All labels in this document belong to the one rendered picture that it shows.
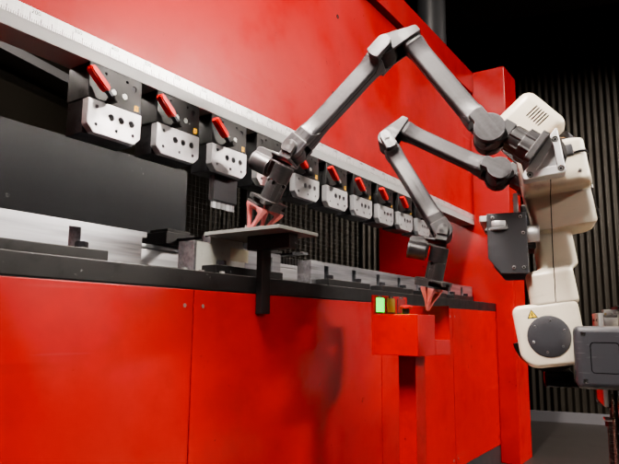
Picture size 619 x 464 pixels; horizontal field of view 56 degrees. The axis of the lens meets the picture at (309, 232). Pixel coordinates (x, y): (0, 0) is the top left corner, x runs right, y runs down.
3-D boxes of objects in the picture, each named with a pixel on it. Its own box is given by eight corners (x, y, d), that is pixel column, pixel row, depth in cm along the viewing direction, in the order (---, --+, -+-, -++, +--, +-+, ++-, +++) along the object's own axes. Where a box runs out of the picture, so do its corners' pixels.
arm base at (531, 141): (550, 132, 140) (549, 145, 151) (520, 115, 143) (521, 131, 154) (528, 161, 141) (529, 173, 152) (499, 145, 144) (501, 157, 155)
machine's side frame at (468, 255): (520, 465, 318) (504, 65, 353) (380, 446, 365) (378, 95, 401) (532, 457, 338) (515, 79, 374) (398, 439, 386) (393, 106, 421)
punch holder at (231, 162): (211, 168, 164) (213, 112, 166) (189, 173, 169) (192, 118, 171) (246, 179, 176) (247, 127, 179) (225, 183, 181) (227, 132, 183)
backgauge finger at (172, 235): (202, 239, 168) (203, 223, 169) (141, 246, 183) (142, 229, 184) (229, 244, 178) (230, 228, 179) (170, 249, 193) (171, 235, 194)
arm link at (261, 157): (297, 141, 160) (306, 153, 168) (264, 125, 164) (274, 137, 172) (275, 179, 159) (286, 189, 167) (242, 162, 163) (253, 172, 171)
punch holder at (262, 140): (256, 183, 180) (258, 132, 183) (235, 186, 185) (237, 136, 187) (286, 192, 192) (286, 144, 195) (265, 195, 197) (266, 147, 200)
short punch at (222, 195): (213, 206, 168) (214, 174, 170) (208, 207, 170) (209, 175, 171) (236, 212, 177) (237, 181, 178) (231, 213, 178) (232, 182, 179)
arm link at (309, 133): (395, 40, 159) (401, 61, 169) (380, 29, 161) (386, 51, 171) (288, 156, 159) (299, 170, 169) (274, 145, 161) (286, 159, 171)
